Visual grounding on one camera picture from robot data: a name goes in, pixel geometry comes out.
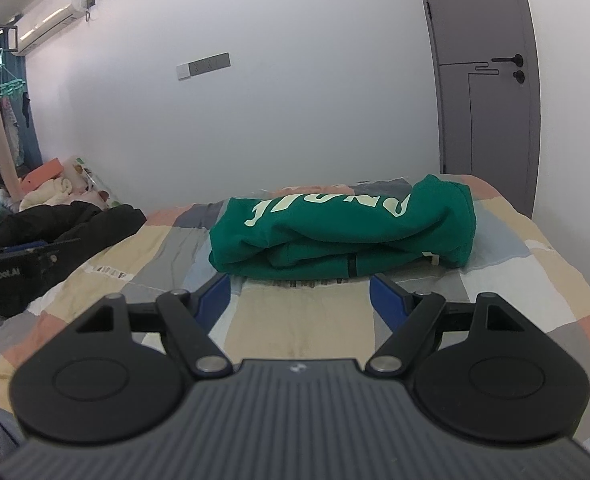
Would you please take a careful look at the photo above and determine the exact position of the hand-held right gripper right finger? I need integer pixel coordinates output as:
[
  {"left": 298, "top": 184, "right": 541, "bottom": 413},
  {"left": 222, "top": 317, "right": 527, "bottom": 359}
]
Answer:
[{"left": 365, "top": 273, "right": 532, "bottom": 379}]

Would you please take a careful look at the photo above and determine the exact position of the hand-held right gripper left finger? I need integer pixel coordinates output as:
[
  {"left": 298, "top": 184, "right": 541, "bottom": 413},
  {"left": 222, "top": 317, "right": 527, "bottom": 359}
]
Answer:
[{"left": 74, "top": 274, "right": 234, "bottom": 378}]

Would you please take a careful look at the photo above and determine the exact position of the green printed sweatshirt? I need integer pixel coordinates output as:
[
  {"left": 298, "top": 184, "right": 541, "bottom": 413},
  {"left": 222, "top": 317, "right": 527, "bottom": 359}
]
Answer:
[{"left": 209, "top": 174, "right": 477, "bottom": 282}]

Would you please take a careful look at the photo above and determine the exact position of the black puffer jacket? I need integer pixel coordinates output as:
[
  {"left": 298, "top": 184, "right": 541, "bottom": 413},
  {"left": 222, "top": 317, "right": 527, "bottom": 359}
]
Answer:
[{"left": 0, "top": 200, "right": 148, "bottom": 318}]

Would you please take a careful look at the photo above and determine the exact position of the cream cloth pile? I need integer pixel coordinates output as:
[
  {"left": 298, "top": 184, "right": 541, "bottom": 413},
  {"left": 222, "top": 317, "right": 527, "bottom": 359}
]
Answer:
[{"left": 19, "top": 176, "right": 76, "bottom": 212}]

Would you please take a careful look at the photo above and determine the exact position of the patchwork quilt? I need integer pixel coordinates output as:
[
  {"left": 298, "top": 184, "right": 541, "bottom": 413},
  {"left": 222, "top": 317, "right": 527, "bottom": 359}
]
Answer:
[{"left": 0, "top": 172, "right": 590, "bottom": 461}]

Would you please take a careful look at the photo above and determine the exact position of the pink box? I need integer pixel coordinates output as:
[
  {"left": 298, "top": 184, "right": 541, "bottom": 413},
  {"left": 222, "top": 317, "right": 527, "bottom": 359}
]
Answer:
[{"left": 21, "top": 158, "right": 62, "bottom": 184}]

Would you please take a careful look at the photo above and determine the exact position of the macaron print bag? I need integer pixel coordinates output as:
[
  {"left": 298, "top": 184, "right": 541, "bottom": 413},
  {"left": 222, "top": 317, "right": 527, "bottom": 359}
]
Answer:
[{"left": 74, "top": 156, "right": 112, "bottom": 207}]

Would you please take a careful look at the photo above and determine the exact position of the grey door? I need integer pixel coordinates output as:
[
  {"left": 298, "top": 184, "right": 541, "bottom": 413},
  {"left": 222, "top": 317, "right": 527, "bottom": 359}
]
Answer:
[{"left": 414, "top": 0, "right": 542, "bottom": 217}]

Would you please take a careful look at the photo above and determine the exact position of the white air conditioner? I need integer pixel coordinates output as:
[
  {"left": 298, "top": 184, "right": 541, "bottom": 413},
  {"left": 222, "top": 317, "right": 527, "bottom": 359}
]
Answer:
[{"left": 16, "top": 0, "right": 86, "bottom": 56}]

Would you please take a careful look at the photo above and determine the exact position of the wall switch panel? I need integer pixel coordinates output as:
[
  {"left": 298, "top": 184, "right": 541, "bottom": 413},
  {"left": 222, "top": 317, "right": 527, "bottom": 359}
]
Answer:
[{"left": 176, "top": 52, "right": 232, "bottom": 80}]

